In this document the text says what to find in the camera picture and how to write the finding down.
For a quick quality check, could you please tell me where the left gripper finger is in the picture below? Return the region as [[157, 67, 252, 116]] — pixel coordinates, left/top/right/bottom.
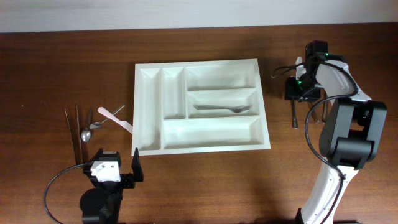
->
[[131, 148, 144, 182], [91, 148, 103, 162]]

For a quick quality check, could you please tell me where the steel tablespoon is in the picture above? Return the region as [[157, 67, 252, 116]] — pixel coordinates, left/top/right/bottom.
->
[[290, 99, 299, 129], [322, 101, 328, 123]]

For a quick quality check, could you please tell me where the steel fork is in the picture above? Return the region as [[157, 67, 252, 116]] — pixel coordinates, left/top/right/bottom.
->
[[193, 105, 250, 113], [308, 101, 320, 124]]

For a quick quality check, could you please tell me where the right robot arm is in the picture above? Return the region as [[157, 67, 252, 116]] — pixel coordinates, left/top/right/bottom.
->
[[285, 40, 387, 223]]

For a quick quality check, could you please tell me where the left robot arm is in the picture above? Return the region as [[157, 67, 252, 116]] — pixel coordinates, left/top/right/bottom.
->
[[80, 149, 144, 223]]

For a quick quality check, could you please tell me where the steel teaspoon upright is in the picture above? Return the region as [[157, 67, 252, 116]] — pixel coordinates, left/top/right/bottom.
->
[[80, 107, 93, 142]]

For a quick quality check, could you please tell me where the steel teaspoon angled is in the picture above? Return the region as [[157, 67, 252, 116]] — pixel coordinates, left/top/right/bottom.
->
[[89, 105, 125, 130]]

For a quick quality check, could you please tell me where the pink plastic knife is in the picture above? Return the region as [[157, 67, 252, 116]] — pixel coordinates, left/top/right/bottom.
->
[[97, 107, 133, 134]]

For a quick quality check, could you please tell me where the white plastic cutlery tray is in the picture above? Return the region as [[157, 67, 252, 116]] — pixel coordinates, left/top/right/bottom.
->
[[132, 59, 271, 156]]

